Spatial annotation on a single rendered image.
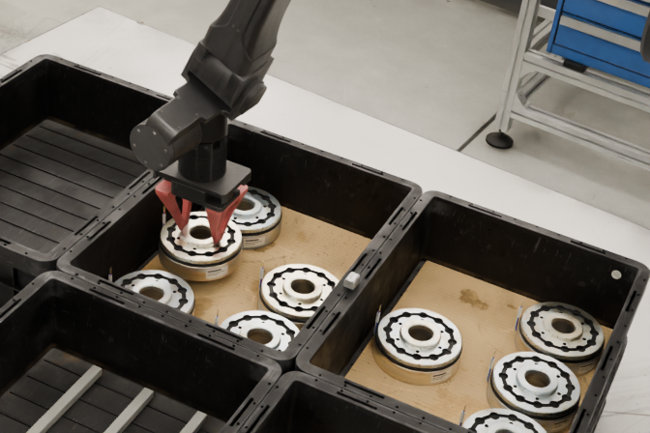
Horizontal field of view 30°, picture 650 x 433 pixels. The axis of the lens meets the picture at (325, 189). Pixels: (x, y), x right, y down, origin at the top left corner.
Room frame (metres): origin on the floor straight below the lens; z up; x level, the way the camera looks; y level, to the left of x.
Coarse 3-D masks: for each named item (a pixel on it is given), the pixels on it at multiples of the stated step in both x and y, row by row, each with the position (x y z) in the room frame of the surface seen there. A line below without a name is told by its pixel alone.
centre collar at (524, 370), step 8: (520, 368) 1.06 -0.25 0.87; (528, 368) 1.06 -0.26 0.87; (536, 368) 1.06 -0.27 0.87; (544, 368) 1.06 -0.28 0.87; (520, 376) 1.05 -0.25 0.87; (544, 376) 1.06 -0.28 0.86; (552, 376) 1.05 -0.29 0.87; (520, 384) 1.03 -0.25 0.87; (528, 384) 1.03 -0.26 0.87; (552, 384) 1.04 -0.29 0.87; (528, 392) 1.02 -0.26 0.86; (536, 392) 1.02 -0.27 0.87; (544, 392) 1.02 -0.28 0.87; (552, 392) 1.03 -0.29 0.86
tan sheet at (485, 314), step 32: (416, 288) 1.23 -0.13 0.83; (448, 288) 1.24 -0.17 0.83; (480, 288) 1.25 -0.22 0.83; (480, 320) 1.18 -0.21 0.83; (512, 320) 1.19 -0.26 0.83; (480, 352) 1.12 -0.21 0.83; (512, 352) 1.13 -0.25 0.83; (384, 384) 1.04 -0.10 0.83; (448, 384) 1.06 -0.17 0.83; (480, 384) 1.06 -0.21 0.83; (448, 416) 1.00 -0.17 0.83
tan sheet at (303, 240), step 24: (288, 216) 1.34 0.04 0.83; (288, 240) 1.29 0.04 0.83; (312, 240) 1.30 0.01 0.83; (336, 240) 1.31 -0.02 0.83; (360, 240) 1.31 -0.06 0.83; (240, 264) 1.23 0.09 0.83; (264, 264) 1.23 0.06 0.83; (288, 264) 1.24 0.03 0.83; (312, 264) 1.25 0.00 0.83; (336, 264) 1.25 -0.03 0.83; (192, 288) 1.17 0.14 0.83; (216, 288) 1.17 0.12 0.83; (240, 288) 1.18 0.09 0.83; (216, 312) 1.13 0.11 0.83; (240, 312) 1.13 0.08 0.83
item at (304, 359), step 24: (432, 192) 1.30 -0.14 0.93; (408, 216) 1.24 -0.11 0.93; (504, 216) 1.27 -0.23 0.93; (552, 240) 1.24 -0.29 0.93; (576, 240) 1.24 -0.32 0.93; (384, 264) 1.14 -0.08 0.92; (624, 264) 1.21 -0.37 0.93; (360, 288) 1.08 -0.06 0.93; (336, 312) 1.04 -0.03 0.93; (624, 312) 1.11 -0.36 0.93; (312, 336) 0.99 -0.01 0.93; (624, 336) 1.06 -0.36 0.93; (600, 360) 1.02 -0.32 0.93; (336, 384) 0.92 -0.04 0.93; (600, 384) 0.98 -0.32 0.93; (408, 408) 0.90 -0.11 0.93; (456, 432) 0.88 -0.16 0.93; (576, 432) 0.90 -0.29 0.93
